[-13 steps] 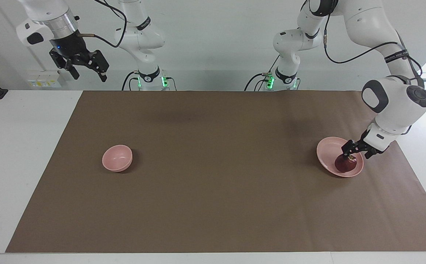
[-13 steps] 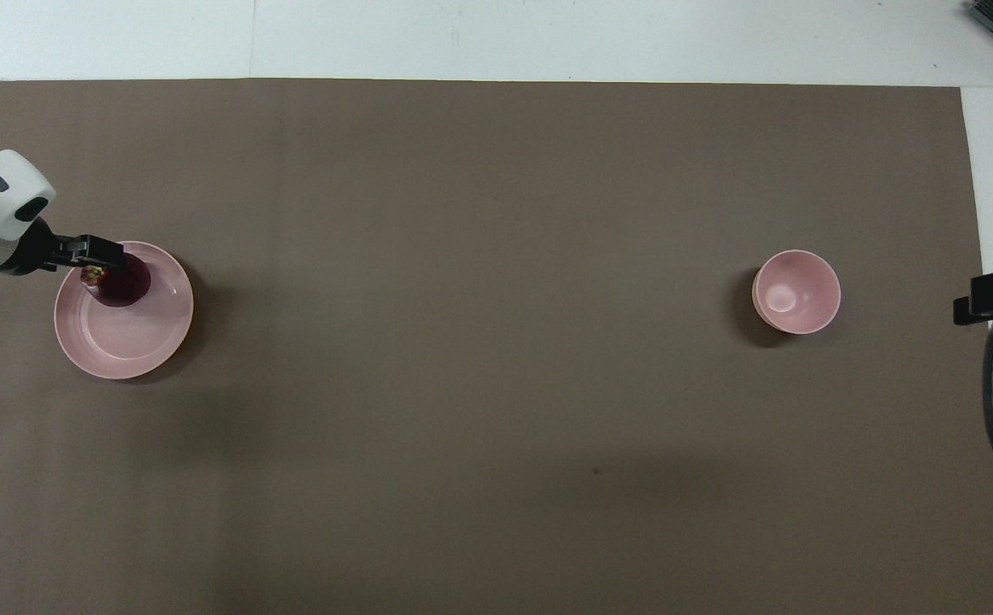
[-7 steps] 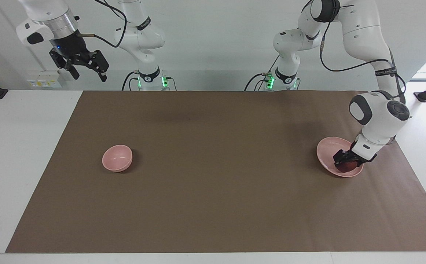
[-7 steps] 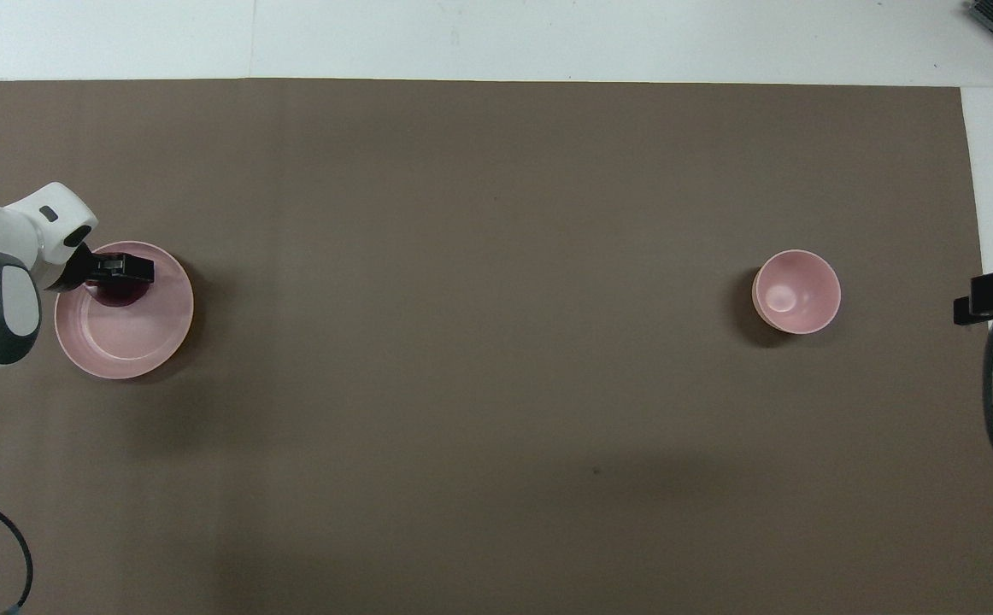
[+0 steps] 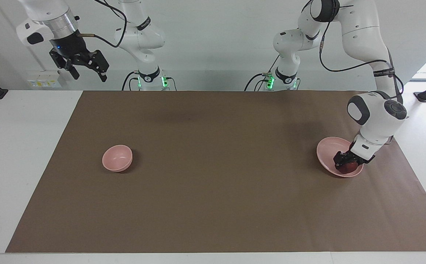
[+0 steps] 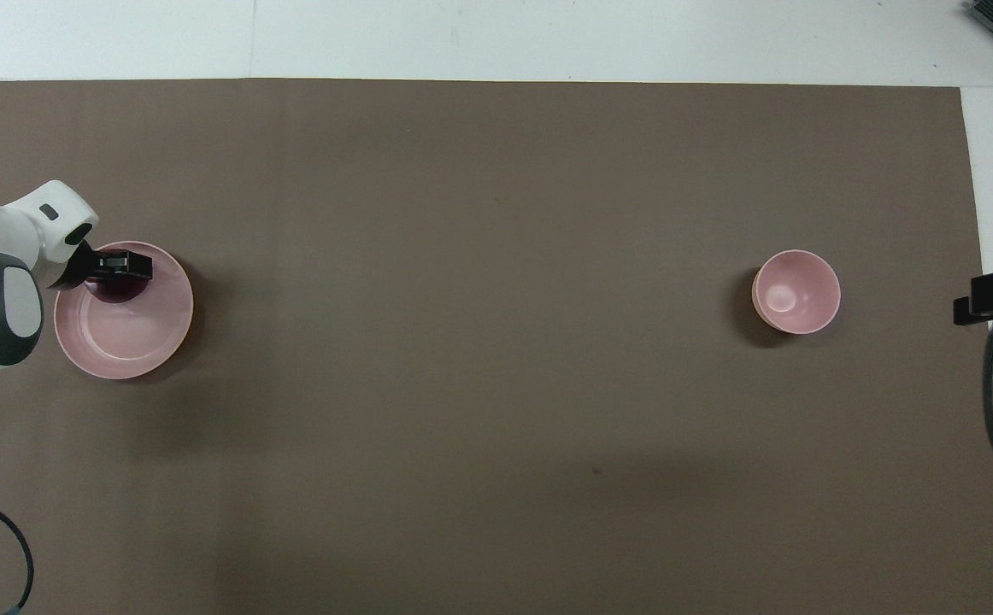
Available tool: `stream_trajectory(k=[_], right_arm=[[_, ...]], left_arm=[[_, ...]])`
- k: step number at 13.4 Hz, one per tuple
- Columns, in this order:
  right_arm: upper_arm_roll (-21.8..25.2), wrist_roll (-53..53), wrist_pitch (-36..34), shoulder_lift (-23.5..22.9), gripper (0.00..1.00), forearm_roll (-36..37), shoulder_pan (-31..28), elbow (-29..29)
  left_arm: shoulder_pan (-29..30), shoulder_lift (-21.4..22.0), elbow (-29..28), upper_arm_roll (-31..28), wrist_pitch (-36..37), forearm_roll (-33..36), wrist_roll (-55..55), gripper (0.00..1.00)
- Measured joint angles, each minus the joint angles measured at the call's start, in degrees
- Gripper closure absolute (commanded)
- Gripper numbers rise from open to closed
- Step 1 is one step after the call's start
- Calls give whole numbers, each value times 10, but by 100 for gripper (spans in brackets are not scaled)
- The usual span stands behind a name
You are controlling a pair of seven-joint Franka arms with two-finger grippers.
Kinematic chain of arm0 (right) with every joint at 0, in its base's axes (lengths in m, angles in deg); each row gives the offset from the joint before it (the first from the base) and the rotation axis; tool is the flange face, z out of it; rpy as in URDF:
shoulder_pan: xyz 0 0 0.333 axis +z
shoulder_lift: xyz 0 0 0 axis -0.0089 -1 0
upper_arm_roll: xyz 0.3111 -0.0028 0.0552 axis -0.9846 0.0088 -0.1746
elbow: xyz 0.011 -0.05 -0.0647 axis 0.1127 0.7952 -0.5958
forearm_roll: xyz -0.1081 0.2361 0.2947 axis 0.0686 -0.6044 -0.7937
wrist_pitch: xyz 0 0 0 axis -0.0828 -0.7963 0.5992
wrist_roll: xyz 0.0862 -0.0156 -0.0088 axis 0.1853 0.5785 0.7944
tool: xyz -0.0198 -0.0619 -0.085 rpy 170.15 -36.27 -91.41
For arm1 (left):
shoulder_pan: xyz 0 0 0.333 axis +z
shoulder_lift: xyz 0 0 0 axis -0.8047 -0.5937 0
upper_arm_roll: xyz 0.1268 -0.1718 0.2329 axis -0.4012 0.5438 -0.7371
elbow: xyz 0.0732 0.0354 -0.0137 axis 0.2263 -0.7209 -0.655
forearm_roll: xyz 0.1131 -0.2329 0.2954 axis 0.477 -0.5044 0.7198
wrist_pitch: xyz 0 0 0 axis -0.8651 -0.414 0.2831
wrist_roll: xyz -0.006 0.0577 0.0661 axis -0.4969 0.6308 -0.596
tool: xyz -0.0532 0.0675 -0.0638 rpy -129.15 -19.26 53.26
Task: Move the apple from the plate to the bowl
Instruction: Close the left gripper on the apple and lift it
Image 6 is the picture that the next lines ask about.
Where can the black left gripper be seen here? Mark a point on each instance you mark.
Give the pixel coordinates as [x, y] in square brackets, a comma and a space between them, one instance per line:
[78, 269]

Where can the dark red apple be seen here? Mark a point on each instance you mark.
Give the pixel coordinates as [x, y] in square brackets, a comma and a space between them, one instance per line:
[116, 292]

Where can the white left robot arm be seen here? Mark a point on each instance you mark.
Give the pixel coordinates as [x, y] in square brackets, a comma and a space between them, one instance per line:
[1, 290]

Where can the pink plate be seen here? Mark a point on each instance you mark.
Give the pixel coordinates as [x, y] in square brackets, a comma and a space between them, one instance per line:
[129, 342]

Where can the pink bowl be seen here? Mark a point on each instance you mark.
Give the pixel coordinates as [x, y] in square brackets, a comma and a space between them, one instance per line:
[797, 292]

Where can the brown table mat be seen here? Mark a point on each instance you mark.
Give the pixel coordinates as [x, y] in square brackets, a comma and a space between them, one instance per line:
[479, 256]

